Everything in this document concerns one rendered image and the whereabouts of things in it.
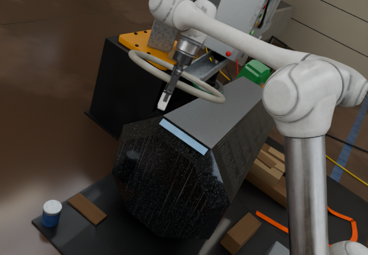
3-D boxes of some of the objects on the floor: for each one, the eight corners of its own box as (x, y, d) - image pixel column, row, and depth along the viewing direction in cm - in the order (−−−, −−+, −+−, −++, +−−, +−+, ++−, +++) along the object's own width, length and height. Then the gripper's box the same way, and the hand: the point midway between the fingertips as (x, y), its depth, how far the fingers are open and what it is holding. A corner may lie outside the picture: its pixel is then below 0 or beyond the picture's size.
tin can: (38, 218, 201) (40, 203, 194) (53, 210, 208) (56, 197, 201) (46, 230, 196) (48, 216, 189) (62, 222, 203) (65, 209, 196)
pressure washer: (236, 97, 415) (269, 32, 369) (257, 114, 397) (293, 48, 350) (217, 100, 392) (249, 32, 345) (238, 119, 374) (274, 48, 327)
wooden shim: (67, 201, 216) (67, 200, 215) (79, 193, 224) (79, 192, 223) (95, 225, 209) (96, 224, 208) (107, 216, 217) (107, 215, 216)
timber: (233, 255, 225) (240, 245, 218) (219, 242, 229) (226, 232, 223) (254, 233, 247) (262, 223, 240) (242, 221, 251) (248, 211, 245)
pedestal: (83, 112, 294) (99, 35, 255) (134, 93, 345) (154, 27, 306) (138, 157, 272) (165, 80, 232) (184, 129, 323) (212, 63, 283)
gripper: (196, 58, 124) (170, 116, 128) (191, 56, 140) (168, 106, 145) (177, 50, 122) (151, 109, 127) (174, 48, 139) (152, 100, 143)
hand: (164, 100), depth 135 cm, fingers closed on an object, 4 cm apart
